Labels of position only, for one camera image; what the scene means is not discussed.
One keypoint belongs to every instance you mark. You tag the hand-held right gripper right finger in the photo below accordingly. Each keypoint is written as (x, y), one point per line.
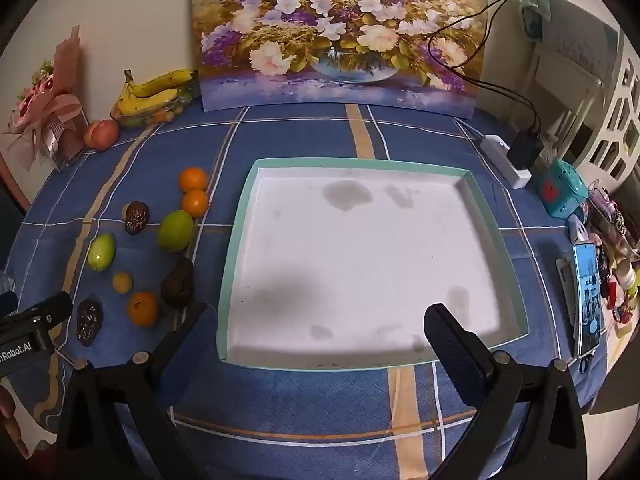
(451, 355)

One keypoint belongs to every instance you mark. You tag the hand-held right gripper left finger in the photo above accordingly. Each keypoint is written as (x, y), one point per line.
(197, 342)

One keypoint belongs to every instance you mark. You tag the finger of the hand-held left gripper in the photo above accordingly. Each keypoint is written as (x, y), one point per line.
(37, 312)

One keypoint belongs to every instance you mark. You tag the dark brown smooth fruit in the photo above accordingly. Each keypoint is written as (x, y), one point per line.
(177, 282)

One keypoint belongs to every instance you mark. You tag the orange tangerine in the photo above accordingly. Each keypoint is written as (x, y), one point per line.
(193, 179)
(143, 308)
(195, 203)

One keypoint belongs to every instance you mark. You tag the small green fruit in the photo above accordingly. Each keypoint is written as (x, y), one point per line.
(101, 252)

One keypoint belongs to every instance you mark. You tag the small yellow round fruit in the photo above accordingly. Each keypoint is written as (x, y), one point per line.
(122, 282)

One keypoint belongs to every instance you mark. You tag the green pear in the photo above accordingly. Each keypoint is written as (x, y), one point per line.
(175, 230)

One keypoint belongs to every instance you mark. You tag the white tray with teal rim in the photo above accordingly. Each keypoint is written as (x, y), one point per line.
(360, 260)

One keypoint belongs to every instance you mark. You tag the person's left hand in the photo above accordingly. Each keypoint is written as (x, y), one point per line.
(7, 420)

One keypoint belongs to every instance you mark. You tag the clear glass mug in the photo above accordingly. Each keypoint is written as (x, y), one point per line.
(5, 282)

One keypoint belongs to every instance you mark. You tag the smartphone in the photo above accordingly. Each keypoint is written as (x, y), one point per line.
(587, 300)

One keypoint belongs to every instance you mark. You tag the small white plastic toy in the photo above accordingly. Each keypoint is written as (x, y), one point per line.
(577, 230)

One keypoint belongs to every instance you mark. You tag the red apple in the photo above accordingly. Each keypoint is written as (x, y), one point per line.
(102, 135)

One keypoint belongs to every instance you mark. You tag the pile of small trinkets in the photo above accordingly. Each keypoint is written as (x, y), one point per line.
(617, 260)

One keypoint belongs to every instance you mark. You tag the teal toy box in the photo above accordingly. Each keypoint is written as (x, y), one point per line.
(562, 190)

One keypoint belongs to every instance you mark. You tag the pink wrapped flower bouquet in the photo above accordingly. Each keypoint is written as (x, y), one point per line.
(50, 105)

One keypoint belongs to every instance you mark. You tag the white power strip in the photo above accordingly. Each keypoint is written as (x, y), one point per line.
(492, 147)

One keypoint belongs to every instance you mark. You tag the black charger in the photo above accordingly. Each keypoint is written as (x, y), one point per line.
(525, 150)

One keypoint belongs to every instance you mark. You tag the clear plastic fruit container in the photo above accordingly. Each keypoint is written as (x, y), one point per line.
(161, 116)

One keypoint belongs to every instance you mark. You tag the blue plaid tablecloth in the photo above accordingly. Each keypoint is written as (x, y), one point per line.
(300, 135)

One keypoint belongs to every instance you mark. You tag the yellow banana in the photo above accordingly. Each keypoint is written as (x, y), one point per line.
(165, 82)
(145, 102)

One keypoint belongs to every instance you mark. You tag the white lattice shelf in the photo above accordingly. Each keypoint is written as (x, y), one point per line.
(622, 105)

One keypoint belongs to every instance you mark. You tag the white chair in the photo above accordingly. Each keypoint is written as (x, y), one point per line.
(575, 45)

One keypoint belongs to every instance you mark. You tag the flower painting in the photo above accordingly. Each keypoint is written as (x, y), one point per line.
(340, 35)

